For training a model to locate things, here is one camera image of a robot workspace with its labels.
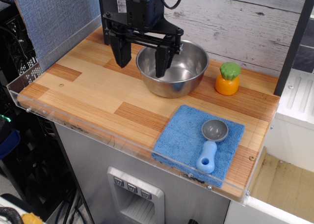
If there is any blue fabric panel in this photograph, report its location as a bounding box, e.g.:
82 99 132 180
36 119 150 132
15 0 101 71

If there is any blue handled grey spoon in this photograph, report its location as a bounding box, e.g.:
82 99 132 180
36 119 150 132
196 119 229 174

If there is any silver toy fridge cabinet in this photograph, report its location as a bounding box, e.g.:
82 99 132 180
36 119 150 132
56 125 230 224

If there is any orange toy carrot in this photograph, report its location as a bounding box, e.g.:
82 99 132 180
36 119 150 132
214 62 241 96

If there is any white toy sink unit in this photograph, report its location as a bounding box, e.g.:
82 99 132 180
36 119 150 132
225 69 314 224

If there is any grey ice dispenser panel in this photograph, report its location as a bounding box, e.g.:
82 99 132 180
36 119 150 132
107 167 165 224

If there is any stainless steel bowl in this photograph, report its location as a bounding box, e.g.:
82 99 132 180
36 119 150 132
136 40 209 98

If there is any black vertical post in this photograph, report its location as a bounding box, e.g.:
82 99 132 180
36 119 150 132
99 0 118 45

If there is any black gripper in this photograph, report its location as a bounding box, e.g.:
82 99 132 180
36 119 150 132
104 0 183 78

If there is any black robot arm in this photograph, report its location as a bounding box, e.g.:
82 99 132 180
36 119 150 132
99 0 183 78

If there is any blue folded cloth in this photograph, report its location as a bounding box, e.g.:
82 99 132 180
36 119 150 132
152 105 245 188

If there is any black right post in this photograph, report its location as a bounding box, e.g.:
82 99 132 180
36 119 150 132
273 0 314 96

